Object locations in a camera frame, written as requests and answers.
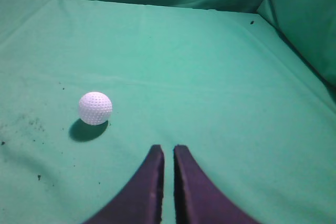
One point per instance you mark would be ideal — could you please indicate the green table cloth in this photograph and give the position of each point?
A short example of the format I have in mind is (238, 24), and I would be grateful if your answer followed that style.
(257, 119)

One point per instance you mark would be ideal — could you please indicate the white dimpled golf ball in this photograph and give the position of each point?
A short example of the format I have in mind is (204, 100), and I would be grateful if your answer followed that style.
(95, 108)

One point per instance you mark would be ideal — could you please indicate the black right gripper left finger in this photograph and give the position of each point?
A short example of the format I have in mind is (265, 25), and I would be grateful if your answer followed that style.
(140, 200)

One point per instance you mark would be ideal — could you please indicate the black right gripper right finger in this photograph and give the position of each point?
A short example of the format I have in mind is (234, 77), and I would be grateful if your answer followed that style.
(196, 198)

